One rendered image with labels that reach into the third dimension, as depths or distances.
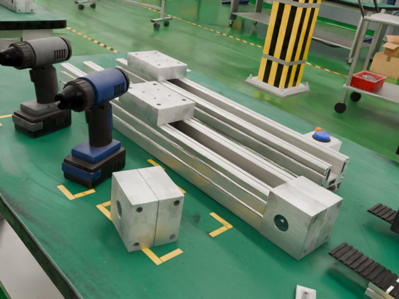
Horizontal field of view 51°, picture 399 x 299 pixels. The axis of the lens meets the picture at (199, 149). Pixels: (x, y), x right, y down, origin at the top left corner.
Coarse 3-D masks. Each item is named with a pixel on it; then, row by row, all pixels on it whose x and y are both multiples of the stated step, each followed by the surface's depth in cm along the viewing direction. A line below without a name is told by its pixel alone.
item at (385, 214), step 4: (388, 208) 85; (380, 212) 83; (384, 212) 83; (388, 212) 84; (392, 212) 83; (396, 212) 84; (376, 216) 82; (380, 216) 82; (384, 216) 82; (388, 216) 82; (384, 220) 81
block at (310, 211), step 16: (272, 192) 73; (288, 192) 73; (304, 192) 74; (320, 192) 74; (272, 208) 73; (288, 208) 71; (304, 208) 69; (320, 208) 70; (336, 208) 74; (272, 224) 74; (288, 224) 72; (304, 224) 69; (320, 224) 71; (272, 240) 75; (288, 240) 72; (304, 240) 70; (320, 240) 75
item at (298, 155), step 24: (192, 96) 113; (216, 96) 116; (216, 120) 107; (240, 120) 102; (264, 120) 105; (240, 144) 103; (264, 144) 98; (288, 144) 94; (312, 144) 96; (288, 168) 93; (312, 168) 89; (336, 168) 92
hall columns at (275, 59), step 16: (288, 0) 381; (304, 0) 372; (320, 0) 390; (272, 16) 397; (288, 16) 385; (304, 16) 383; (272, 32) 401; (288, 32) 388; (304, 32) 394; (272, 48) 405; (288, 48) 392; (304, 48) 405; (272, 64) 410; (288, 64) 397; (304, 64) 418; (272, 80) 414; (288, 80) 410
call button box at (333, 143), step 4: (312, 132) 108; (308, 136) 106; (312, 136) 105; (316, 140) 104; (320, 140) 104; (328, 140) 105; (332, 140) 106; (336, 140) 106; (324, 144) 103; (328, 144) 103; (332, 144) 103; (336, 144) 104; (340, 144) 105; (332, 148) 103; (336, 148) 105
